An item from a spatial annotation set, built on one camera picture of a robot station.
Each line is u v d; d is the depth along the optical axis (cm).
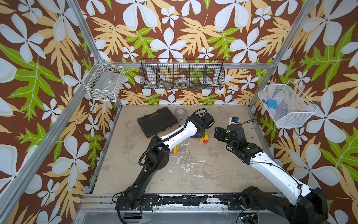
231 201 74
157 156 54
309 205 38
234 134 58
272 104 86
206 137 95
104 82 86
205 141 96
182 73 97
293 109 78
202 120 70
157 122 105
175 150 93
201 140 95
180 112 115
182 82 99
